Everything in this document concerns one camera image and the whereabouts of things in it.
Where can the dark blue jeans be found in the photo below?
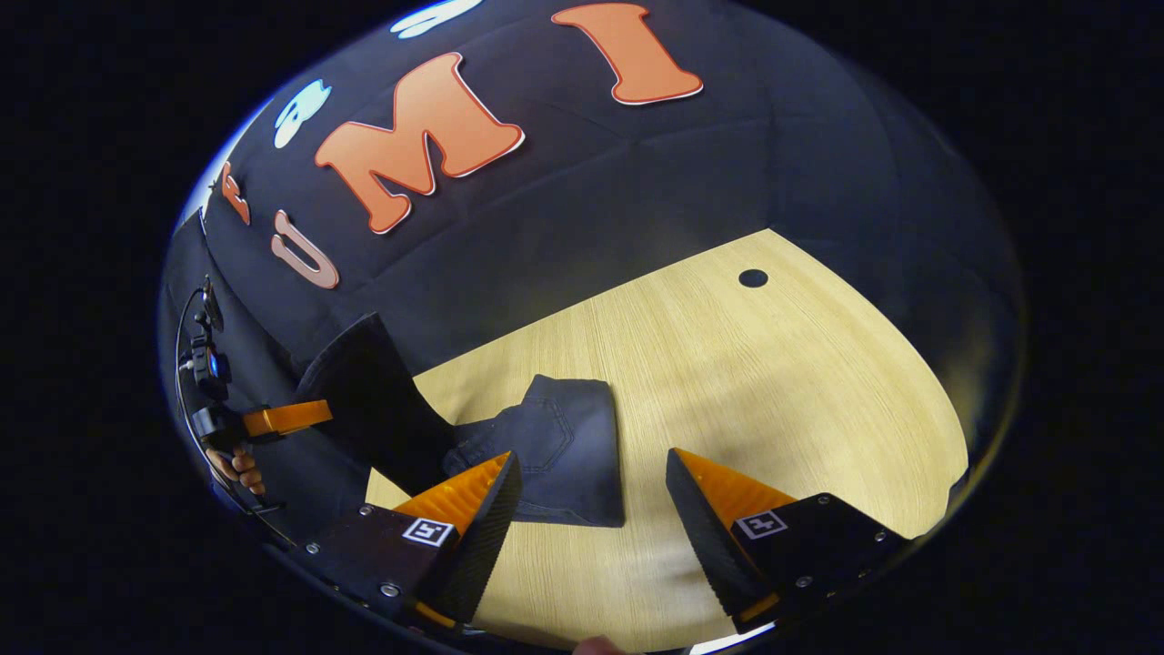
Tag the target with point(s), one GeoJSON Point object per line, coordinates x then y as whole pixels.
{"type": "Point", "coordinates": [564, 437]}

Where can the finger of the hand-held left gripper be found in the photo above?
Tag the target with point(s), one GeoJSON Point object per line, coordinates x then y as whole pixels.
{"type": "Point", "coordinates": [286, 418]}

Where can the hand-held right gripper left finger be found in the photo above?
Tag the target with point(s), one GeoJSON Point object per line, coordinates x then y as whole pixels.
{"type": "Point", "coordinates": [482, 546]}

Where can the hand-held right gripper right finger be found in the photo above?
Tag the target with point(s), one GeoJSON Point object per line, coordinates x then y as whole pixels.
{"type": "Point", "coordinates": [705, 546]}

